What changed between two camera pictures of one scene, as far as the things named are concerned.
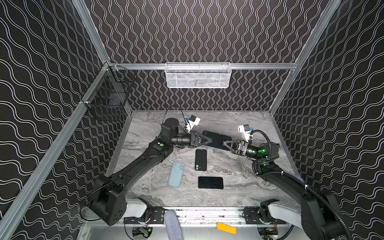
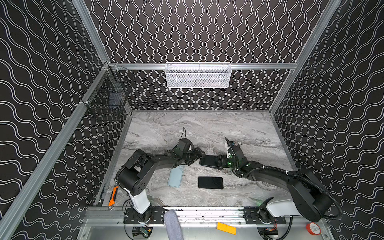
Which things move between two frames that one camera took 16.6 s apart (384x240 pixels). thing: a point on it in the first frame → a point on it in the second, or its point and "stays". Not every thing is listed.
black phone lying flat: x=212 y=182 stays
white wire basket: x=198 y=75 stays
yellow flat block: x=226 y=228 stays
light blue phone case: x=176 y=174 stays
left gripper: x=193 y=139 → x=192 y=154
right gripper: x=240 y=147 → x=226 y=160
